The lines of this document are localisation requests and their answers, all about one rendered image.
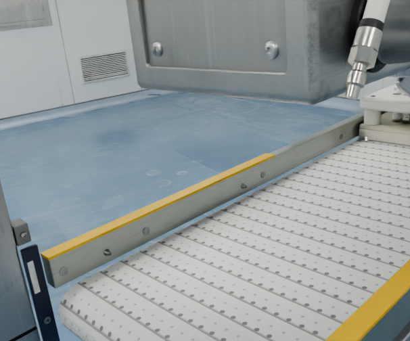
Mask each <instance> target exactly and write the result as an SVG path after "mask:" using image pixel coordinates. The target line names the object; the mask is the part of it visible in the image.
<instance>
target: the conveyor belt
mask: <svg viewBox="0 0 410 341"><path fill-rule="evenodd" d="M409 259H410V145H401V144H397V143H388V142H383V141H365V140H362V139H360V138H359V139H357V140H355V141H353V142H351V143H349V144H347V145H345V146H344V147H341V148H340V149H338V150H336V151H334V152H332V153H330V154H328V155H326V156H324V157H322V158H320V159H318V160H316V161H314V162H312V163H310V164H308V165H306V166H304V167H302V168H300V169H298V170H296V171H294V172H293V173H291V174H289V175H287V176H285V177H283V178H281V179H279V180H277V181H275V182H273V183H271V184H269V185H267V186H265V187H264V188H262V189H260V190H258V191H256V192H254V193H252V194H250V195H248V196H246V197H244V198H242V199H240V200H238V201H236V202H234V203H232V204H230V205H228V206H226V207H224V208H222V209H220V210H218V211H216V212H214V213H213V214H211V215H209V216H207V217H205V218H203V219H201V220H199V221H197V222H195V223H193V224H191V225H189V226H187V227H186V228H184V229H182V230H180V231H178V232H176V233H174V234H172V235H170V236H168V237H166V238H164V239H162V240H160V241H159V242H156V243H155V244H152V245H151V246H148V247H147V248H144V249H142V250H140V251H138V252H136V253H134V254H133V255H131V256H129V257H127V258H125V259H123V260H121V261H119V262H117V263H115V264H113V265H111V266H109V267H108V268H106V269H104V270H102V271H100V272H98V273H96V274H94V275H92V276H90V277H88V278H86V279H84V280H82V281H80V282H78V283H76V284H75V285H73V286H72V287H71V288H70V289H69V290H68V291H67V292H66V293H65V294H64V296H63V298H62V300H61V302H60V306H59V318H60V321H61V322H62V324H63V325H64V326H65V327H67V328H68V329H69V330H70V331H71V332H72V333H74V334H75V335H76V336H78V337H79V338H80V339H81V340H82V341H325V340H326V339H327V338H328V337H329V336H330V335H331V334H332V333H333V332H334V331H335V330H336V329H338V328H339V327H340V326H341V325H342V324H343V323H344V322H345V321H346V320H347V319H348V318H349V317H350V316H351V315H352V314H353V313H354V312H355V311H356V310H357V309H358V308H359V307H360V306H361V305H362V304H363V303H364V302H365V301H366V300H368V299H369V298H370V297H371V296H372V295H373V294H374V293H375V292H376V291H377V290H378V289H379V288H380V287H381V286H382V285H384V284H385V283H386V282H387V281H388V280H389V279H390V278H391V277H392V276H393V275H394V274H395V273H396V272H397V271H398V270H399V269H400V268H401V267H402V266H403V265H404V264H405V263H406V262H407V261H408V260H409Z"/></svg>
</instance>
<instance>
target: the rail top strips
mask: <svg viewBox="0 0 410 341"><path fill-rule="evenodd" d="M273 157H275V155H273V154H267V153H265V154H263V155H261V156H258V157H256V158H253V159H251V160H249V161H247V162H245V163H243V164H240V165H238V166H235V167H233V168H230V169H229V170H226V171H224V172H222V173H220V174H217V175H215V176H213V177H211V178H209V179H206V180H204V181H202V182H199V183H197V184H195V185H192V186H191V187H188V188H186V189H184V190H181V191H179V192H177V193H175V194H173V195H170V196H168V197H166V198H163V199H161V200H158V201H157V202H154V203H152V204H150V205H148V206H145V207H143V208H140V209H139V210H136V211H134V212H132V213H130V214H127V215H125V216H123V217H120V218H119V219H116V220H114V221H111V222H109V223H107V224H105V225H102V226H101V227H98V228H96V229H93V230H91V231H89V232H86V233H84V234H82V235H80V236H78V237H75V238H73V239H71V240H68V241H67V242H64V243H62V244H60V245H57V246H55V247H53V248H50V249H48V250H46V251H44V252H42V253H41V256H42V257H44V258H46V259H47V260H51V259H53V258H55V257H57V256H60V255H62V254H64V253H66V252H69V251H71V250H73V249H75V248H78V247H79V246H82V245H83V244H86V243H88V242H90V241H93V240H95V239H97V238H99V237H101V236H103V235H105V234H107V233H110V232H112V231H114V230H116V229H119V228H121V227H123V226H125V225H128V224H129V223H132V222H133V221H136V220H138V219H140V218H143V217H145V216H147V215H149V214H151V213H153V212H156V211H157V210H160V209H162V208H164V207H166V206H169V205H171V204H173V203H175V202H178V201H179V200H182V199H183V198H186V197H188V196H190V195H193V194H195V193H197V192H199V191H202V190H203V189H206V188H207V187H210V186H212V185H214V184H216V183H219V182H221V181H223V180H225V179H228V178H230V177H232V176H234V175H236V174H238V173H240V172H243V171H245V170H247V169H249V168H252V167H253V166H256V165H257V164H260V163H262V162H264V161H266V160H269V159H271V158H273ZM409 289H410V259H409V260H408V261H407V262H406V263H405V264H404V265H403V266H402V267H401V268H400V269H399V270H398V271H397V272H396V273H395V274H394V275H393V276H392V277H391V278H390V279H389V280H388V281H387V282H386V283H385V284H384V285H382V286H381V287H380V288H379V289H378V290H377V291H376V292H375V293H374V294H373V295H372V296H371V297H370V298H369V299H368V300H366V301H365V302H364V303H363V304H362V305H361V306H360V307H359V308H358V309H357V310H356V311H355V312H354V313H353V314H352V315H351V316H350V317H349V318H348V319H347V320H346V321H345V322H344V323H343V324H342V325H341V326H340V327H339V328H338V329H336V330H335V331H334V332H333V333H332V334H331V335H330V336H329V337H328V338H327V339H326V340H325V341H360V340H361V339H362V338H363V337H364V336H365V335H366V334H367V333H368V332H369V331H370V330H371V329H372V328H373V327H374V326H375V324H376V323H377V322H378V321H379V320H380V319H381V318H382V317H383V316H384V315H385V314H386V313H387V312H388V311H389V310H390V309H391V308H392V307H393V306H394V305H395V304H396V303H397V302H398V301H399V300H400V299H401V298H402V297H403V296H404V295H405V293H406V292H407V291H408V290H409Z"/></svg>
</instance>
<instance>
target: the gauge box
mask: <svg viewBox="0 0 410 341"><path fill-rule="evenodd" d="M354 2H355V0H126V3H127V12H128V17H129V26H130V31H131V40H132V46H133V55H134V61H135V69H136V75H137V83H138V85H139V86H140V87H141V88H144V89H156V90H163V91H176V92H184V93H197V94H204V95H217V96H224V97H237V98H244V99H257V100H265V101H278V102H285V103H292V104H305V105H314V104H318V103H319V102H322V101H325V100H327V99H330V98H333V97H335V96H338V95H341V94H343V93H346V89H347V85H346V79H347V76H348V72H349V71H351V70H352V66H351V65H350V64H349V63H348V57H349V54H350V44H349V24H350V15H351V11H352V7H353V5H354ZM409 68H410V62H405V63H398V64H386V65H385V66H384V67H383V68H382V69H381V70H380V71H378V72H374V73H369V72H366V75H367V79H366V81H365V85H368V84H369V83H372V82H375V81H378V80H380V79H383V78H386V77H387V76H391V75H393V74H396V73H398V72H402V71H404V70H406V69H409Z"/></svg>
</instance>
